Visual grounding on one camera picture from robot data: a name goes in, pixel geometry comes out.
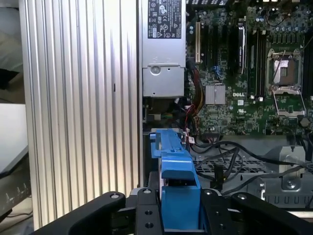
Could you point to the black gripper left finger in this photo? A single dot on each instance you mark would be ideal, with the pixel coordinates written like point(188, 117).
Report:
point(149, 215)

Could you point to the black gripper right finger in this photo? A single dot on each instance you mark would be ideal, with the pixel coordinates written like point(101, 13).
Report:
point(215, 215)

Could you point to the hard disk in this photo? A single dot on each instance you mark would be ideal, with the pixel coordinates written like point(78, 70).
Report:
point(181, 208)

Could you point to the grey metal drive cage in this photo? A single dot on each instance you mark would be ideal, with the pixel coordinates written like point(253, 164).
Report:
point(291, 161)

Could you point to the dark grey PC case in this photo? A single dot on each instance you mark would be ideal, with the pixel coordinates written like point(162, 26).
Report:
point(140, 110)

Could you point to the green motherboard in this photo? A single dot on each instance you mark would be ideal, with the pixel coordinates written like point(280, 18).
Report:
point(256, 117)

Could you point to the silver chipset heatsink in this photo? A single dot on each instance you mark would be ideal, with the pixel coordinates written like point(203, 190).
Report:
point(215, 95)

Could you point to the round coin cell battery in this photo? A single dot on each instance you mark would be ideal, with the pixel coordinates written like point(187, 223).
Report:
point(304, 122)

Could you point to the silver power supply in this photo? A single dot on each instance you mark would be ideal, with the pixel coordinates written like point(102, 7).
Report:
point(161, 80)

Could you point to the metal socket cover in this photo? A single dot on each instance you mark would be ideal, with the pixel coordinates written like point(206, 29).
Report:
point(286, 90)

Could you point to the black RAM slot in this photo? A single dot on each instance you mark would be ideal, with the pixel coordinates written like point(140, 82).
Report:
point(256, 63)

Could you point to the white desk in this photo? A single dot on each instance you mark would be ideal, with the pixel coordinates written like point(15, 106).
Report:
point(12, 137)

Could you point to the CPU socket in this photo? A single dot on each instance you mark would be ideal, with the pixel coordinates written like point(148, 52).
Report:
point(291, 73)

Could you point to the black graphics card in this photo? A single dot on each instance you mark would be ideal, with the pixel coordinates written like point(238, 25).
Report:
point(240, 49)

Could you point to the white expansion slot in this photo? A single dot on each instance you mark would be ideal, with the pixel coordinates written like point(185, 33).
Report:
point(197, 41)

